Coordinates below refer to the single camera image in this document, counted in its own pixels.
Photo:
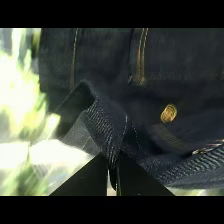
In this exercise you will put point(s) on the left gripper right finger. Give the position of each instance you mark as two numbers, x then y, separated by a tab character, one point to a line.
138	180

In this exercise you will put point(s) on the dark blue jeans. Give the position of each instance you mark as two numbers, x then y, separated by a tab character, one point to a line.
156	76

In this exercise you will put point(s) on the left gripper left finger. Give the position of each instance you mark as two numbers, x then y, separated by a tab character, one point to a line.
88	181

